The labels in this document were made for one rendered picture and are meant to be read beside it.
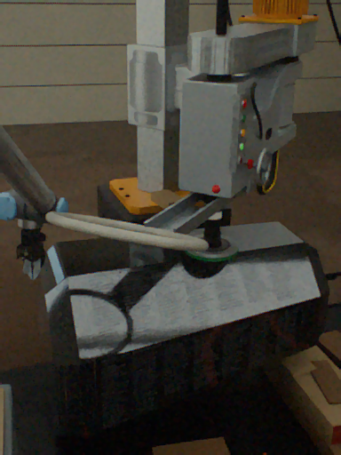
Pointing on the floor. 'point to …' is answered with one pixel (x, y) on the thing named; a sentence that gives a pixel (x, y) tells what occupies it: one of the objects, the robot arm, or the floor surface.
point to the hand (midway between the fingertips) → (34, 275)
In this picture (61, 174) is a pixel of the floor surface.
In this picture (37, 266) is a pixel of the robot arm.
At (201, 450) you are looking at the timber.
